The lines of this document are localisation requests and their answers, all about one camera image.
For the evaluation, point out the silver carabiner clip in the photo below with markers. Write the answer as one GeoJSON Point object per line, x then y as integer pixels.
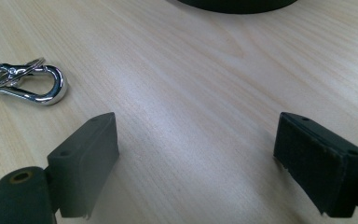
{"type": "Point", "coordinates": [43, 93]}

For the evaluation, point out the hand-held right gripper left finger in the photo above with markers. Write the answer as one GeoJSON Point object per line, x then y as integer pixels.
{"type": "Point", "coordinates": [84, 165]}

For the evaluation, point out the black round object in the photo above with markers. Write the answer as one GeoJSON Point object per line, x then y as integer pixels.
{"type": "Point", "coordinates": [236, 5]}

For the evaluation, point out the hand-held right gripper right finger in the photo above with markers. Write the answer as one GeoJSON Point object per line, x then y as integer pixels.
{"type": "Point", "coordinates": [317, 168]}

